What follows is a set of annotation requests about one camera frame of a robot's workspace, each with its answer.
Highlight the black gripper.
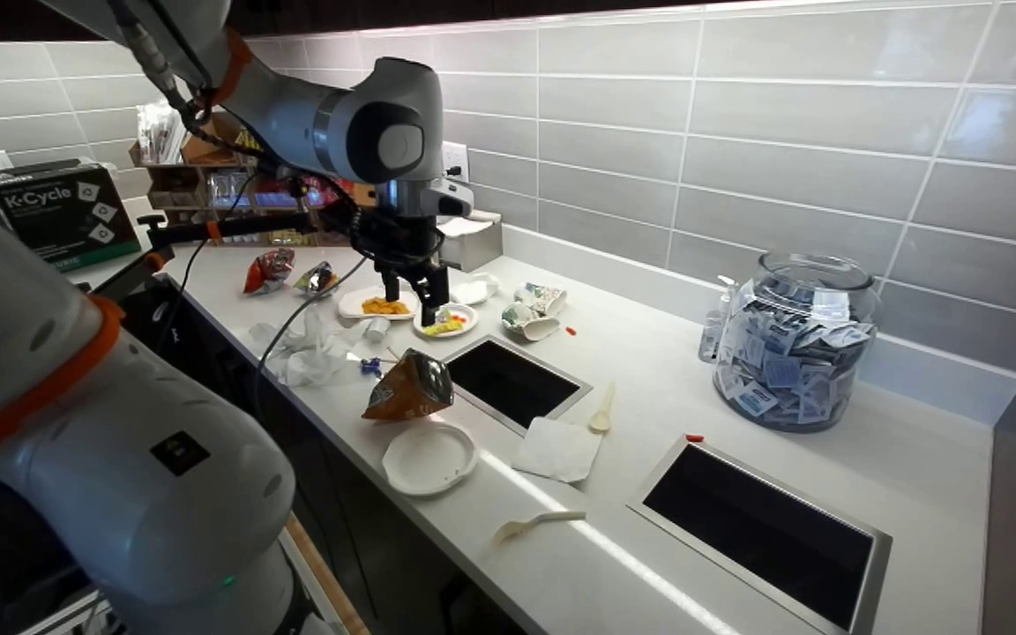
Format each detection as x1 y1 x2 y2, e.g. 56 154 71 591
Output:
352 209 456 333

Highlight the orange snack packet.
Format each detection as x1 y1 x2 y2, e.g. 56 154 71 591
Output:
360 344 456 423

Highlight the red snack packet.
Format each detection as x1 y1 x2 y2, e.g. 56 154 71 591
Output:
241 247 298 295

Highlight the trash chute beside glass jar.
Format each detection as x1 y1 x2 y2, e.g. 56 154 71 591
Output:
627 436 896 635

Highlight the small plate with yellow food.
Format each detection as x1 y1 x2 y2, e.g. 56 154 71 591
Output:
408 298 481 343

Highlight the plate with orange food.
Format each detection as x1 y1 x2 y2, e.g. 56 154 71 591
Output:
337 281 421 327

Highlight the crumpled white paper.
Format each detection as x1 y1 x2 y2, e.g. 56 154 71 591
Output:
450 276 495 309

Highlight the metal napkin dispenser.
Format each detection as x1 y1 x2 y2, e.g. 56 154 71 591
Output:
433 209 510 276

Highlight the crumpled silver foil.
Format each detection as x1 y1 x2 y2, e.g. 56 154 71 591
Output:
293 261 339 298

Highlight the crumpled clear plastic wrap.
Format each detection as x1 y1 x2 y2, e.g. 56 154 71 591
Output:
253 305 360 390

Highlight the white round plate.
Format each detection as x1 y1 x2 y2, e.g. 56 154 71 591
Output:
379 420 485 501

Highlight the white paper napkin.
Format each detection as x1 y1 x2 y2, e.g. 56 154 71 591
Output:
513 417 607 488

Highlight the snack display rack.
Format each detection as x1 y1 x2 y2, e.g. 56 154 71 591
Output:
130 108 360 247

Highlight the small wooden spoon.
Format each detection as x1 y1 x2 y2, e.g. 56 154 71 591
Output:
585 381 620 436

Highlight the white wooden spatula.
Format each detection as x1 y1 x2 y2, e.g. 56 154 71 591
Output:
498 505 590 543

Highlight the white plastic bag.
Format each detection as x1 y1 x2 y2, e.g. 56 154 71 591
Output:
130 97 192 168

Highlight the wooden platform edge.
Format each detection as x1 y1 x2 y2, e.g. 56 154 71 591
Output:
279 518 373 635

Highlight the small clear sanitizer bottle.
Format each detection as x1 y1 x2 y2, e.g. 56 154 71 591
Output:
700 280 737 363

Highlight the dark recycling box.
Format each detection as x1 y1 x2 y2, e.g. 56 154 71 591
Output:
0 154 144 276

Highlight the glass jar of blue sachets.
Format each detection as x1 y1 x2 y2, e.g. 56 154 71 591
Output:
714 247 885 434

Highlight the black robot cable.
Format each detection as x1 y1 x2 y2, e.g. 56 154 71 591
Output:
177 162 371 374

